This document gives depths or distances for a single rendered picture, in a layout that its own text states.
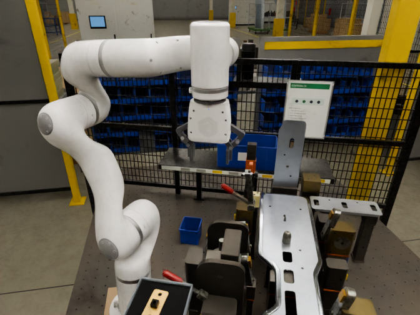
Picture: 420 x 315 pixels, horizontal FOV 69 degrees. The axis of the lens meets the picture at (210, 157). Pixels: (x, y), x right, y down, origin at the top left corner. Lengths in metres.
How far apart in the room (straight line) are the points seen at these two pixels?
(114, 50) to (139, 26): 6.78
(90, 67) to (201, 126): 0.31
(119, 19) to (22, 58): 4.80
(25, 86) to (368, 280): 2.76
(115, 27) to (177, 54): 6.83
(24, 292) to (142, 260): 1.66
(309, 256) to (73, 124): 0.88
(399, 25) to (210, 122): 1.20
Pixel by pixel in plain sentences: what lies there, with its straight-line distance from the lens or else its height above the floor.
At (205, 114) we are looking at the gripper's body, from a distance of 0.70.
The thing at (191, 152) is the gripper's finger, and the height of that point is 1.46.
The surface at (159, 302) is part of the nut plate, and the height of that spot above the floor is 1.17.
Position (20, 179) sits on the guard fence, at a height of 0.31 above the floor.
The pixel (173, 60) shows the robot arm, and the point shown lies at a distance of 0.77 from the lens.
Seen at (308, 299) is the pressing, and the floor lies 1.00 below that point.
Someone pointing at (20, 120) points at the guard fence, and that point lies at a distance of 3.13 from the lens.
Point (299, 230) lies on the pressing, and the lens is 1.28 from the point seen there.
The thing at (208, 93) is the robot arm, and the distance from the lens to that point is 0.67.
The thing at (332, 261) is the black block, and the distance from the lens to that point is 1.21.
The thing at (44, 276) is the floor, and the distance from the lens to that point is 2.70.
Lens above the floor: 1.80
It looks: 27 degrees down
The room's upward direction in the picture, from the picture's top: straight up
